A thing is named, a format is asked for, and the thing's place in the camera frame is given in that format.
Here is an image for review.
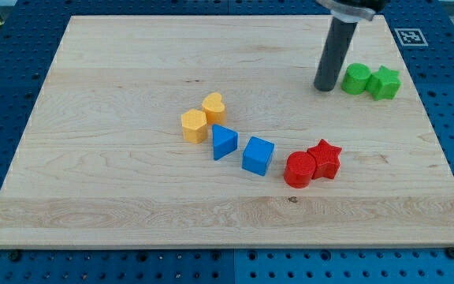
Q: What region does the yellow hexagon block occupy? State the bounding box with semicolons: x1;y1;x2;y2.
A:
180;109;208;144

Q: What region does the white fiducial marker tag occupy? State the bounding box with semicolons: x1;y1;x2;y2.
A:
394;28;428;47

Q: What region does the wooden board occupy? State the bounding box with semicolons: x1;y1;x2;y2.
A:
0;15;454;250

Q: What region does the yellow heart block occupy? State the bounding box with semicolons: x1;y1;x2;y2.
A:
202;92;226;125

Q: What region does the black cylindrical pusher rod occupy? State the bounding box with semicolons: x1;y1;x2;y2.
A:
314;17;357;92

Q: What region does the green star block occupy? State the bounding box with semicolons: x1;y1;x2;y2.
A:
366;65;401;100

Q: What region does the blue triangle block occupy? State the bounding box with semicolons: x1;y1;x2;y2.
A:
212;124;238;160

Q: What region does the red star block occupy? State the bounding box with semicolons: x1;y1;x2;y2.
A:
307;139;342;180

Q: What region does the green cylinder block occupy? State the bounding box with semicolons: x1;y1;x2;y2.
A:
341;63;371;95

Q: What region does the red cylinder block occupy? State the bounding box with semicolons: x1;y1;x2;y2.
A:
284;151;316;189

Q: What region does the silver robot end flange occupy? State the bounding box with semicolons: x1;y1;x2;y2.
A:
316;0;387;23

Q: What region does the blue cube block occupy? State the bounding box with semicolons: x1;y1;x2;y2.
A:
241;136;275;176

